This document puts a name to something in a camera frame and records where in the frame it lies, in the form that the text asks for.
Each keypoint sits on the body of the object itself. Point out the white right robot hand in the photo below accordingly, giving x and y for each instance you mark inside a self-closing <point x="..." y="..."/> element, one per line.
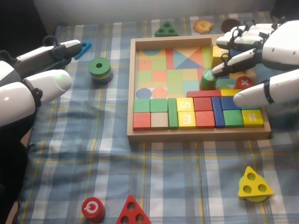
<point x="280" y="46"/>

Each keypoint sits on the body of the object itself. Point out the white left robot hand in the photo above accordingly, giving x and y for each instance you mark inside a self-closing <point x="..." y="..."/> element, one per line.
<point x="46" y="84"/>

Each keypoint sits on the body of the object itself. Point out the red cylinder block plus sign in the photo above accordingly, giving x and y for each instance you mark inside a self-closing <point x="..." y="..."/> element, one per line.
<point x="244" y="82"/>

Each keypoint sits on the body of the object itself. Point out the green cylinder block letter N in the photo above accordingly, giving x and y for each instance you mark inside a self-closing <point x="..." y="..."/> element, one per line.
<point x="206" y="82"/>

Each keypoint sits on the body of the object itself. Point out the dark blue cube block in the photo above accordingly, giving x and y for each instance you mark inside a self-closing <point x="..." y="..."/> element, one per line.
<point x="234" y="53"/>

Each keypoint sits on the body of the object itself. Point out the blue triangle block three holes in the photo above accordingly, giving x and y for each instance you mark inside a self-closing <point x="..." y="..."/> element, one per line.
<point x="85" y="47"/>

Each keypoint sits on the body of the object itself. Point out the yellow cube block number 5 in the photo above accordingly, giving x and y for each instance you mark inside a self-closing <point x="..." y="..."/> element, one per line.
<point x="217" y="58"/>

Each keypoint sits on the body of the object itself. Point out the green triangle block three holes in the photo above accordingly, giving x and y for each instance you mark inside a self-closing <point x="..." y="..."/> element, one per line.
<point x="166" y="31"/>

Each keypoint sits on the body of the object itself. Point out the red round disc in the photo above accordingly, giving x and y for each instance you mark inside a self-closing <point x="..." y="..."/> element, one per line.
<point x="93" y="208"/>

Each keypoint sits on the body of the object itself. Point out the yellow triangle block three holes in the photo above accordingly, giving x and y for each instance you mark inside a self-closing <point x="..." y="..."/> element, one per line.
<point x="254" y="180"/>

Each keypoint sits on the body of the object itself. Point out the red triangle block three holes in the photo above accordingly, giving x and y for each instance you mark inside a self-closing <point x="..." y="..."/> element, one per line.
<point x="132" y="214"/>

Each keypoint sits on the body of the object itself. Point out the round brown chocolate biscuit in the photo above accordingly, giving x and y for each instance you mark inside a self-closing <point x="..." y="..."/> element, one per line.
<point x="229" y="24"/>

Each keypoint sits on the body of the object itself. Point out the black fabric screen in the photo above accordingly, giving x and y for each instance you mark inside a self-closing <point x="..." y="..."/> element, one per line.
<point x="14" y="14"/>

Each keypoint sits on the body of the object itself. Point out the tan flower-shaped biscuit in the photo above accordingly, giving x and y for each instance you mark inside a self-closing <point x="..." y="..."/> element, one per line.
<point x="202" y="26"/>

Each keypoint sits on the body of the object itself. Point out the blue plaid table cloth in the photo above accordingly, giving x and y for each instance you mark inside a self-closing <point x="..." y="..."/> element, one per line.
<point x="93" y="151"/>

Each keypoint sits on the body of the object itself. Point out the wooden tray with printed pattern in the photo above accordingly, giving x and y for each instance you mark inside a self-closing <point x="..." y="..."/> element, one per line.
<point x="198" y="136"/>

